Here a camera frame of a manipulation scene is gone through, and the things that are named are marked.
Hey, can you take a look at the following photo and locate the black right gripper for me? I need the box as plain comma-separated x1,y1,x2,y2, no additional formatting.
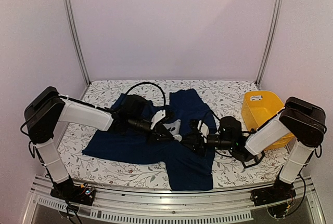
180,131,234,157

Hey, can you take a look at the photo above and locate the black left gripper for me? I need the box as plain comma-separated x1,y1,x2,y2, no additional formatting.
129,116,175,147

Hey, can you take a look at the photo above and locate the navy blue printed t-shirt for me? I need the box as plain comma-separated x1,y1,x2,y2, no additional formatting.
82,89,217,191

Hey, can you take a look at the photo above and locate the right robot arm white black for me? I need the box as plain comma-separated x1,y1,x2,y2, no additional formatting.
181,97,327,201

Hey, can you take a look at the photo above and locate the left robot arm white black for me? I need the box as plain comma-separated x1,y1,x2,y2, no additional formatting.
20,86,182,200

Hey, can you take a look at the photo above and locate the black display box orange brooch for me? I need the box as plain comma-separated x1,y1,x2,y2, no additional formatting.
241,151,265,169

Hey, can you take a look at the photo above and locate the floral patterned table mat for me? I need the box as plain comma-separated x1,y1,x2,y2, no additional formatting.
58,80,289,191

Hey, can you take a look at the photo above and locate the yellow plastic basket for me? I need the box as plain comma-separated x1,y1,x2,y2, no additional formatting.
241,90,294,155

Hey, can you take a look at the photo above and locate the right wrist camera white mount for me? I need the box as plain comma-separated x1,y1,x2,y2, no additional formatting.
190,119,209,138

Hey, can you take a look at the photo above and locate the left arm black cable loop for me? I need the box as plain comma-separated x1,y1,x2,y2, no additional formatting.
126,81,167,108

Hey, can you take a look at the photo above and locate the aluminium front rail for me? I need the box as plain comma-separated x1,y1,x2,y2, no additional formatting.
22,176,328,223

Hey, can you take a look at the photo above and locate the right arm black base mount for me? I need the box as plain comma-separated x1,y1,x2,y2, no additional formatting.
250,179,296,206

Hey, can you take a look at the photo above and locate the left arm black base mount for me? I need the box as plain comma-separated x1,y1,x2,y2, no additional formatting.
50,178,96,206

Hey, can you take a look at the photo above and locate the left aluminium corner post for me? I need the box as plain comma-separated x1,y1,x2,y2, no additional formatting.
63,0,91,86

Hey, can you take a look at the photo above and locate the aluminium corner post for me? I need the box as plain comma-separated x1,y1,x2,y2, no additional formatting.
255,0,283,88
63,0,91,86

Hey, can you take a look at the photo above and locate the right aluminium corner post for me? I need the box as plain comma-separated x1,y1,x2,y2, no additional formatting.
255,0,283,88

